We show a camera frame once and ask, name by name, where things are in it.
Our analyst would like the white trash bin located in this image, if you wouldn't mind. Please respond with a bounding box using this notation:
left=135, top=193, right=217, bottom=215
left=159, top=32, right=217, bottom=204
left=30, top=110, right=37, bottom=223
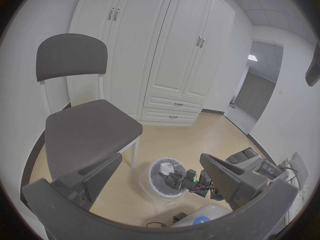
left=149, top=156, right=188, bottom=199

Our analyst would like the clear plastic bag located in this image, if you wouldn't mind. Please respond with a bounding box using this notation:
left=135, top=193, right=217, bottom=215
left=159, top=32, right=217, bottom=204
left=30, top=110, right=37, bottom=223
left=139, top=156, right=188, bottom=207

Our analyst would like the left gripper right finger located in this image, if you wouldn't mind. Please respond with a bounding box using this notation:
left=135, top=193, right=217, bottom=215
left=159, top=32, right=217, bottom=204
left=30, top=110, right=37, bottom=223
left=199, top=153, right=270, bottom=212

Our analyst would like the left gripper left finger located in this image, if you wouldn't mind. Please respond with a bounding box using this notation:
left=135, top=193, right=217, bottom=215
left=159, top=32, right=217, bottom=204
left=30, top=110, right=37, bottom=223
left=51, top=153, right=123, bottom=211

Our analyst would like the crumpled white paper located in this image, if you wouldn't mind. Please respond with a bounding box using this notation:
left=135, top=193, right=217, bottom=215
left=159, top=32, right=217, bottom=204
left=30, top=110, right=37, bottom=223
left=159, top=161, right=180, bottom=175

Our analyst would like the grey curtain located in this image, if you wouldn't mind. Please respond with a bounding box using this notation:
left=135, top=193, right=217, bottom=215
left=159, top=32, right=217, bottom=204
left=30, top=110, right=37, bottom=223
left=235, top=71, right=276, bottom=121

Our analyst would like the grey padded white chair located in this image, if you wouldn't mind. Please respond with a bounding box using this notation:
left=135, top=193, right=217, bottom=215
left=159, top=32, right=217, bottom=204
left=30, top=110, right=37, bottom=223
left=36, top=33, right=143, bottom=182

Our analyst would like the white wardrobe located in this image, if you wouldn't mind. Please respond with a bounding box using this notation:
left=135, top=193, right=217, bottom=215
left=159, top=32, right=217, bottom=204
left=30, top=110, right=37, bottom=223
left=68, top=0, right=236, bottom=127

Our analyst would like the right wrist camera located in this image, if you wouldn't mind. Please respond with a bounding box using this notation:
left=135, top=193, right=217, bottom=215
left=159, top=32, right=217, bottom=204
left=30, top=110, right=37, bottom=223
left=185, top=169, right=198, bottom=181

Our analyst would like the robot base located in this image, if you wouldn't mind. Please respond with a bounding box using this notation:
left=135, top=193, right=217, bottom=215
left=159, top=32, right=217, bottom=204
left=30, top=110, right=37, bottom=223
left=171, top=203, right=234, bottom=228

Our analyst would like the black cable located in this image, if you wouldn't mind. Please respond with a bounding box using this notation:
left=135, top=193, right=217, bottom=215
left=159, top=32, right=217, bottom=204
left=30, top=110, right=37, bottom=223
left=146, top=221, right=168, bottom=228

